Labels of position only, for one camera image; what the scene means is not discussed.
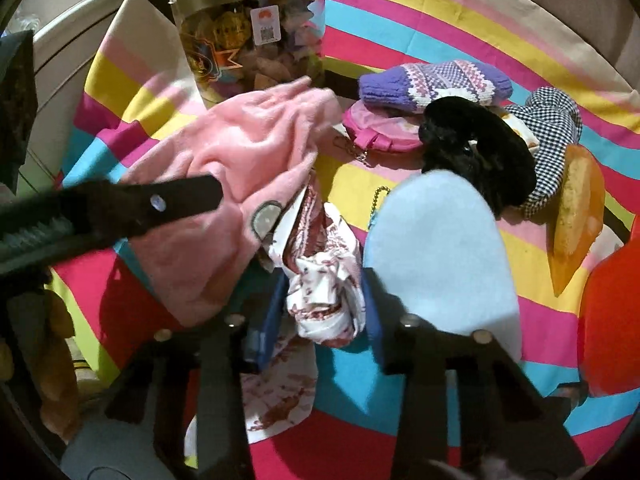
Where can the red white printed cloth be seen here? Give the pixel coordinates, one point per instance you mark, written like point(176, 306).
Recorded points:
point(325, 285)

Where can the black white checkered cloth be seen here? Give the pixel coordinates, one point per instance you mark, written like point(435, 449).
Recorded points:
point(545, 120)

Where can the pink fleece cloth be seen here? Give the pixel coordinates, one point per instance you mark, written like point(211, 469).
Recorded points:
point(240, 140)

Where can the orange mesh item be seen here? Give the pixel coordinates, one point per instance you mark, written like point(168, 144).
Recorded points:
point(575, 220)

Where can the pink round printed pouch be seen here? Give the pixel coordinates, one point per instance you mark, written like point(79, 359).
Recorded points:
point(380, 127)

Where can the purple patterned knit glove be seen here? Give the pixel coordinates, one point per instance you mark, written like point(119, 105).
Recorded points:
point(430, 82)

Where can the red thermos jug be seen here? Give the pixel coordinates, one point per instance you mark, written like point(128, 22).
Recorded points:
point(610, 320)

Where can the colourful striped tablecloth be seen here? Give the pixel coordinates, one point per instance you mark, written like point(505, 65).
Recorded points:
point(400, 20)

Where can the light blue soft pad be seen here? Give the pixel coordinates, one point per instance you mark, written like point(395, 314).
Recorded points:
point(435, 260)

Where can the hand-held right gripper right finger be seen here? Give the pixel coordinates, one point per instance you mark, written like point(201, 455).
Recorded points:
point(372, 325)

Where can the gold lid snack jar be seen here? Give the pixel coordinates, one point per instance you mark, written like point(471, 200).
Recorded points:
point(250, 35)

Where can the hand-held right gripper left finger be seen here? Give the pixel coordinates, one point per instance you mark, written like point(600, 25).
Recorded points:
point(265, 320)

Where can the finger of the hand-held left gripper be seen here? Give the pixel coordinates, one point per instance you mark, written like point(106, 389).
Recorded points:
point(150, 205)

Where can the brown plush toy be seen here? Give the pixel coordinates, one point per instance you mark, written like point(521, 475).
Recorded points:
point(55, 375)

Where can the white cabinet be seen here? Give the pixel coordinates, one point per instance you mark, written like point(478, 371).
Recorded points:
point(65, 60)

